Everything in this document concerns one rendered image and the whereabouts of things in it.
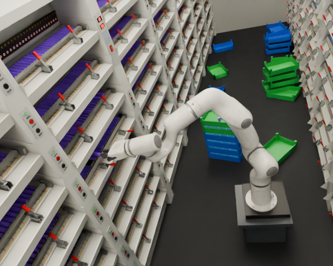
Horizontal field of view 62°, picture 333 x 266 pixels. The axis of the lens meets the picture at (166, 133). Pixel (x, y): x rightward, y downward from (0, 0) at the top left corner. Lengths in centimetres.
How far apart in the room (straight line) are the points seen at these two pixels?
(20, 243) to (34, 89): 55
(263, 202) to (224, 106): 79
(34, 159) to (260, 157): 109
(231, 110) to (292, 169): 133
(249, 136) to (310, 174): 112
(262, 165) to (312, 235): 77
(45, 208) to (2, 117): 39
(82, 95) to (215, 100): 62
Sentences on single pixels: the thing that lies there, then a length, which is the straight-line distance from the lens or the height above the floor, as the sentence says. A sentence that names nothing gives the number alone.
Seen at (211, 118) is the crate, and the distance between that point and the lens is 242.
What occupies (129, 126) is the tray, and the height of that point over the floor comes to 92.
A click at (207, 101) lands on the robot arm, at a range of 121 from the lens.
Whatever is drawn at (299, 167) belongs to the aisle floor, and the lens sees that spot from 251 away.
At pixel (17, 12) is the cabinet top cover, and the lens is 116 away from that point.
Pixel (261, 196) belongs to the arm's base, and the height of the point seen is 42.
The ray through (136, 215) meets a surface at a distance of 194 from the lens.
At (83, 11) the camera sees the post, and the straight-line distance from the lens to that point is 154.
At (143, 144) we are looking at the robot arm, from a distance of 122.
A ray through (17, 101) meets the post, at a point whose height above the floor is 150.
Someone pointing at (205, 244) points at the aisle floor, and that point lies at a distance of 213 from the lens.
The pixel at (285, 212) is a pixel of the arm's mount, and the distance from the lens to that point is 186.
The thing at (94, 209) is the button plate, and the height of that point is 89.
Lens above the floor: 185
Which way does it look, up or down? 37 degrees down
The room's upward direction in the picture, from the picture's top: 19 degrees counter-clockwise
